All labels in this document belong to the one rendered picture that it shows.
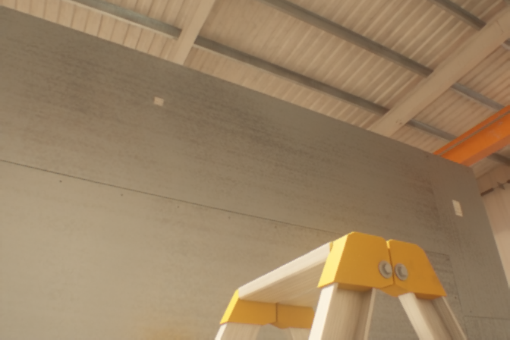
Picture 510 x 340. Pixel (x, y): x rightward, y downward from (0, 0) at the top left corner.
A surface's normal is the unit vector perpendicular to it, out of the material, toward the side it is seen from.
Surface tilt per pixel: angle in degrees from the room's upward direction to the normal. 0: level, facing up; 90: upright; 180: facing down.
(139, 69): 90
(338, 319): 88
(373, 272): 90
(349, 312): 88
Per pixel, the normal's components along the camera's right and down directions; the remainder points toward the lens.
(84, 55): 0.46, -0.48
